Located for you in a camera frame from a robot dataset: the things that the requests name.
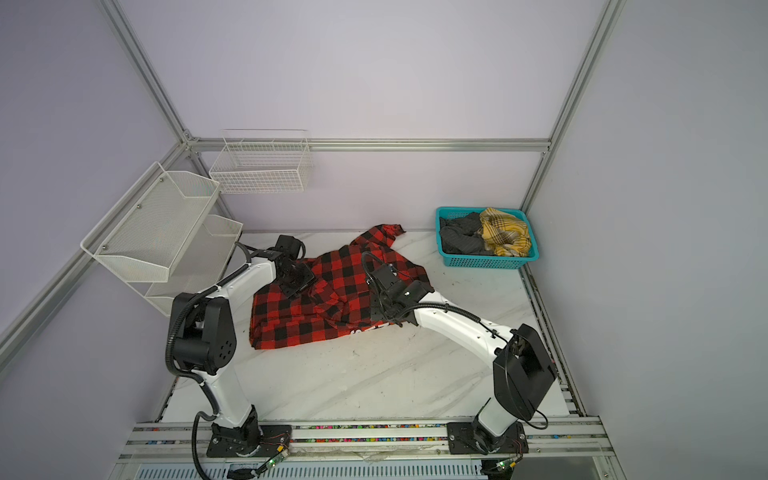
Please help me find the aluminium frame profile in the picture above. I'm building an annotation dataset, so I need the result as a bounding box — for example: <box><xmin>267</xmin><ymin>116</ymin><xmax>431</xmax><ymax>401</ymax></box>
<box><xmin>1</xmin><ymin>1</ymin><xmax>625</xmax><ymax>378</ymax></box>

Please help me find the white wire basket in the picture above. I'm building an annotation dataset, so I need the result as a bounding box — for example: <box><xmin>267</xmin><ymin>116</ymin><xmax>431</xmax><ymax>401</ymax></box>
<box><xmin>209</xmin><ymin>129</ymin><xmax>313</xmax><ymax>194</ymax></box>

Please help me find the red black plaid shirt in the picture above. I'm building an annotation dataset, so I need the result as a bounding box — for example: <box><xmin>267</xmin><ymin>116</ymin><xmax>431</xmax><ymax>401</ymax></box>
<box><xmin>249</xmin><ymin>224</ymin><xmax>430</xmax><ymax>350</ymax></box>

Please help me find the yellow plaid shirt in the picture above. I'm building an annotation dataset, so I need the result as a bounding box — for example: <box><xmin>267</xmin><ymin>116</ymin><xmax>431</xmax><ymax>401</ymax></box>
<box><xmin>479</xmin><ymin>208</ymin><xmax>532</xmax><ymax>257</ymax></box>

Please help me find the teal plastic basket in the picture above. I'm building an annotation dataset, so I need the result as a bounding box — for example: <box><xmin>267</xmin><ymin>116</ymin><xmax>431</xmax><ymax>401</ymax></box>
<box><xmin>436</xmin><ymin>207</ymin><xmax>539</xmax><ymax>270</ymax></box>

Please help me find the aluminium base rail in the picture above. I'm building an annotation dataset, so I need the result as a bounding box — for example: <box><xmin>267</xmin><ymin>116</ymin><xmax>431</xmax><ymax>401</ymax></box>
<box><xmin>117</xmin><ymin>417</ymin><xmax>617</xmax><ymax>464</ymax></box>

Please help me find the dark grey shirt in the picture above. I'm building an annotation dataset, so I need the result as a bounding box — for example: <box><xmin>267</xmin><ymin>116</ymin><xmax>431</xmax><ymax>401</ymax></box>
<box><xmin>439</xmin><ymin>212</ymin><xmax>490</xmax><ymax>256</ymax></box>

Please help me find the white mesh two-tier shelf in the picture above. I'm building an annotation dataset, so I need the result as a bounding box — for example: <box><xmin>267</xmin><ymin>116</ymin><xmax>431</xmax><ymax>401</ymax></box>
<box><xmin>80</xmin><ymin>163</ymin><xmax>243</xmax><ymax>317</ymax></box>

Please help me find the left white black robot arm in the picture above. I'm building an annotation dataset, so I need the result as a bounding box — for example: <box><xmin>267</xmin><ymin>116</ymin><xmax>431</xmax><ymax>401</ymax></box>
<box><xmin>165</xmin><ymin>235</ymin><xmax>316</xmax><ymax>457</ymax></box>

